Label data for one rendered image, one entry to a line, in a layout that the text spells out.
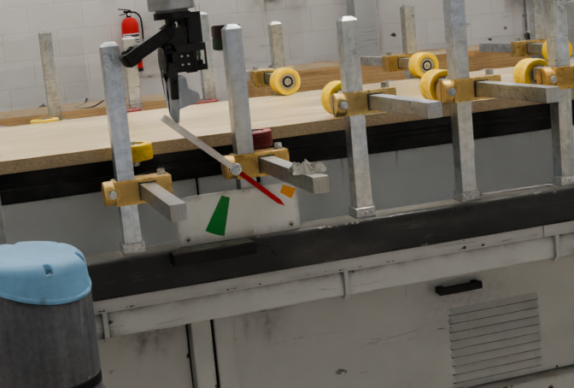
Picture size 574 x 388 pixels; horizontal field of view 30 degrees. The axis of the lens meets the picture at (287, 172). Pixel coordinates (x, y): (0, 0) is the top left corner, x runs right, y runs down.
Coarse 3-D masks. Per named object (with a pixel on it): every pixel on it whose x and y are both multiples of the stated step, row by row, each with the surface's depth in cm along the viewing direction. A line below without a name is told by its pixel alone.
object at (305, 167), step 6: (294, 162) 198; (306, 162) 195; (318, 162) 194; (294, 168) 195; (300, 168) 193; (306, 168) 192; (312, 168) 194; (318, 168) 193; (324, 168) 193; (294, 174) 192
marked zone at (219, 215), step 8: (224, 200) 218; (216, 208) 218; (224, 208) 218; (216, 216) 218; (224, 216) 219; (208, 224) 218; (216, 224) 218; (224, 224) 219; (216, 232) 218; (224, 232) 219
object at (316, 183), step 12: (264, 156) 220; (264, 168) 217; (276, 168) 209; (288, 168) 201; (288, 180) 202; (300, 180) 195; (312, 180) 188; (324, 180) 189; (312, 192) 189; (324, 192) 189
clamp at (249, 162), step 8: (256, 152) 220; (264, 152) 220; (272, 152) 220; (280, 152) 221; (288, 152) 221; (232, 160) 218; (240, 160) 218; (248, 160) 219; (256, 160) 219; (288, 160) 221; (224, 168) 220; (248, 168) 219; (256, 168) 219; (224, 176) 221; (232, 176) 219; (240, 176) 219; (256, 176) 220
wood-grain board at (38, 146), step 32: (288, 96) 312; (320, 96) 302; (416, 96) 276; (0, 128) 294; (32, 128) 285; (64, 128) 277; (96, 128) 270; (160, 128) 255; (192, 128) 248; (224, 128) 242; (288, 128) 238; (320, 128) 240; (0, 160) 222; (32, 160) 222; (64, 160) 224; (96, 160) 226
